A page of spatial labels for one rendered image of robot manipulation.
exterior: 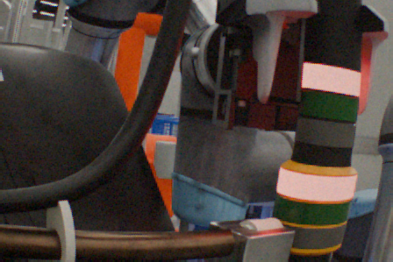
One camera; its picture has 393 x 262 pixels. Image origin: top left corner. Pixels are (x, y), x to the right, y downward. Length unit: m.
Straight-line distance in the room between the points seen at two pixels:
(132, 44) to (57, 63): 3.97
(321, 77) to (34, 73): 0.16
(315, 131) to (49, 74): 0.16
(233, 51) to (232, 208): 0.20
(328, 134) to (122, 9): 0.57
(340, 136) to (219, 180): 0.27
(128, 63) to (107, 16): 3.53
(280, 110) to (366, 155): 1.84
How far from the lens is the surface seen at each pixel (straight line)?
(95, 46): 0.82
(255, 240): 0.24
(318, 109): 0.26
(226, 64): 0.37
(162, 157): 4.12
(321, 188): 0.26
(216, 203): 0.52
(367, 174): 2.18
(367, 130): 2.16
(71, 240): 0.20
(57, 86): 0.32
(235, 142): 0.51
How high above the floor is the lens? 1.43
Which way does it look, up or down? 3 degrees down
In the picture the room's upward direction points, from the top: 7 degrees clockwise
